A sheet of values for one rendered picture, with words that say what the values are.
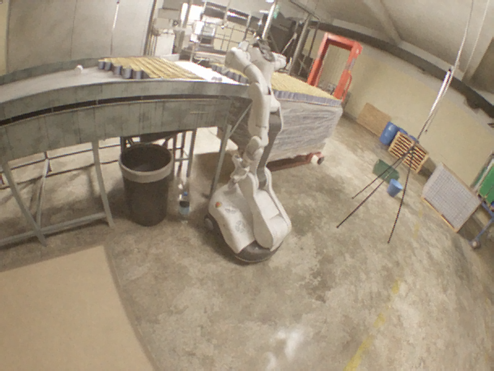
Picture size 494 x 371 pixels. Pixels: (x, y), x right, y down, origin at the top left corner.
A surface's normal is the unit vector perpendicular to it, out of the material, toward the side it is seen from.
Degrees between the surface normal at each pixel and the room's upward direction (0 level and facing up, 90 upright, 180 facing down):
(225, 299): 0
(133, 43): 90
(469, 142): 90
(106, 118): 90
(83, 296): 0
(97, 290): 0
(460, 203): 90
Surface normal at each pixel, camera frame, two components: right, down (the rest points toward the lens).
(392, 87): -0.77, 0.21
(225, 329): 0.26, -0.76
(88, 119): 0.58, 0.62
